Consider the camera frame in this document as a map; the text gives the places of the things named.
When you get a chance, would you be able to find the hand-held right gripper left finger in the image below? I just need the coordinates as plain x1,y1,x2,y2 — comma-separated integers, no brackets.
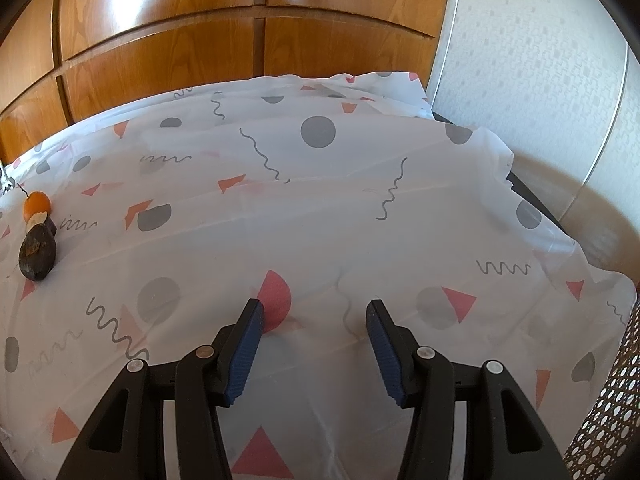
56,298,266,480

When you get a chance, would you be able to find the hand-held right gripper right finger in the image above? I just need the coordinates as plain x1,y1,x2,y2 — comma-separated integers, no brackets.
365,299,571,480

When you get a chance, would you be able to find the dark eggplant end piece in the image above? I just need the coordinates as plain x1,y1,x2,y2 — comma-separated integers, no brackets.
18,224,57,281

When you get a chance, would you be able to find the small eggplant slice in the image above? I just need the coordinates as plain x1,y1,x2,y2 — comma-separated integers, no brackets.
26,212,57,237

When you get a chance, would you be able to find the orange tangerine with stem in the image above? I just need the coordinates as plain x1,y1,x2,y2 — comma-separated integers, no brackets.
18,184,52,222

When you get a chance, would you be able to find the white patterned tablecloth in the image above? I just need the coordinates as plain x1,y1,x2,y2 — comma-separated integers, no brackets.
0,71,640,480

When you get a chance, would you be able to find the black table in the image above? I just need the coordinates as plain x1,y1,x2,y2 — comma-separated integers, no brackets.
430,109,567,227

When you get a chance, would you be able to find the perforated mesh basket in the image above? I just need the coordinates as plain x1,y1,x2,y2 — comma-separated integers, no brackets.
562,300,640,480

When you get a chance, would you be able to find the wooden wardrobe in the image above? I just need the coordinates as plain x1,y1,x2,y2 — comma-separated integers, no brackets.
0,0,453,166

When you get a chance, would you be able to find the metal wall trim strip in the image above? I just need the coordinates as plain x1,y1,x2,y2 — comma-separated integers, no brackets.
582,42,630,188

